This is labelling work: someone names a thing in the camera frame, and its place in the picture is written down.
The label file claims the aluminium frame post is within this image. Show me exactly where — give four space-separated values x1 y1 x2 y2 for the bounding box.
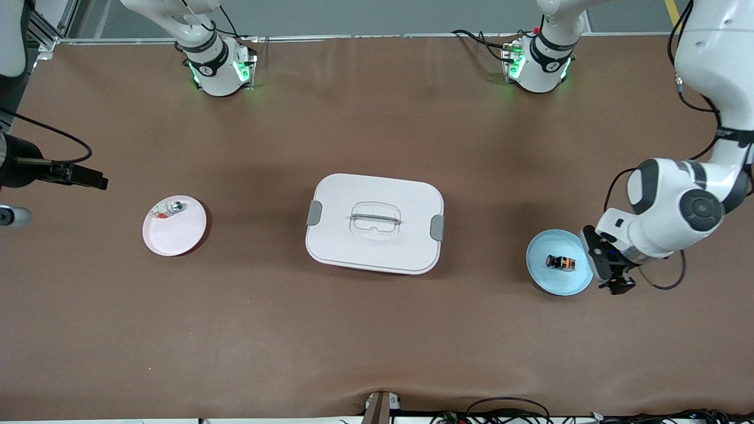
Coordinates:
27 0 81 54

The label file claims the pink round plate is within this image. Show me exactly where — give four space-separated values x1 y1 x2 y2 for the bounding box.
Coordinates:
143 195 208 257

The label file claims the silver table edge rail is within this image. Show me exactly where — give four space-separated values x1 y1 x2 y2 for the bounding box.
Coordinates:
56 32 678 47

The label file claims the black base power cable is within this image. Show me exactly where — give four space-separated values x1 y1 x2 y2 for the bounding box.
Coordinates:
452 29 517 63

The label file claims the brown camera mount bracket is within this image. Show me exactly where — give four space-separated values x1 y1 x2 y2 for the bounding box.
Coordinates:
361 391 402 424

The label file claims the light blue round plate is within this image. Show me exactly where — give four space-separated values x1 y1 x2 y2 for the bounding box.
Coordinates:
525 229 596 296

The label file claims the black cable bundle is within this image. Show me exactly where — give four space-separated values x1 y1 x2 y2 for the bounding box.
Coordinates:
589 408 754 424

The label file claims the black looped cable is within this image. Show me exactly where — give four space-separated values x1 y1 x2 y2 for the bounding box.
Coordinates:
465 397 552 424

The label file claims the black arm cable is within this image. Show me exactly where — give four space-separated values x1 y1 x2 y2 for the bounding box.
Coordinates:
0 108 94 166
603 0 725 291

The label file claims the white lidded box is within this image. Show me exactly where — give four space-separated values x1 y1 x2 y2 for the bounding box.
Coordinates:
305 173 445 276

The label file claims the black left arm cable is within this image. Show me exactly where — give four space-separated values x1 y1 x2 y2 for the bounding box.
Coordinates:
603 0 725 291

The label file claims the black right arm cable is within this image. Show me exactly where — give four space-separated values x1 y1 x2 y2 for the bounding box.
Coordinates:
0 108 94 166

